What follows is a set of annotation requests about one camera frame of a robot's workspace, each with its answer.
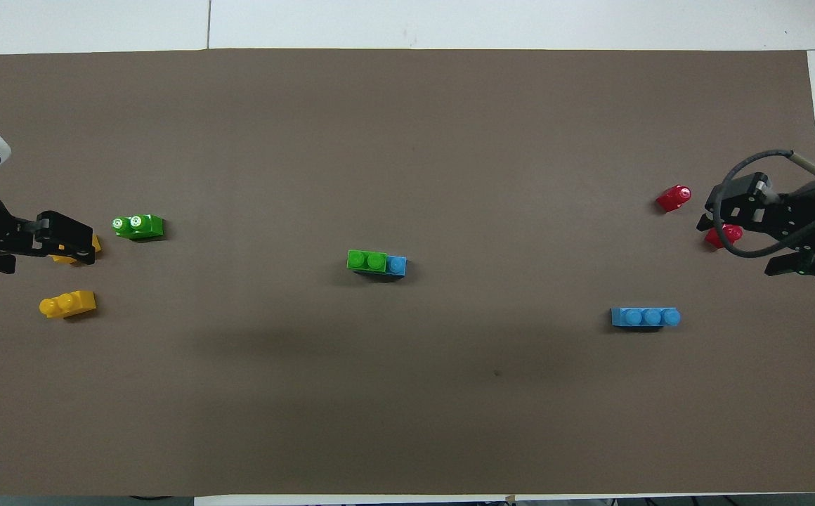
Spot plain green two-stud block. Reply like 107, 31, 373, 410
347, 249, 389, 274

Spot yellow two-stud block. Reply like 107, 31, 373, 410
39, 290, 97, 320
49, 235, 103, 266

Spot red one-stud block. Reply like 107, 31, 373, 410
704, 223, 744, 251
656, 184, 693, 212

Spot green block with white-printed studs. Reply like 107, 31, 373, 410
112, 214, 166, 242

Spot brown table mat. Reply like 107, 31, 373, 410
0, 48, 815, 498

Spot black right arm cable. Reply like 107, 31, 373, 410
712, 149, 815, 258

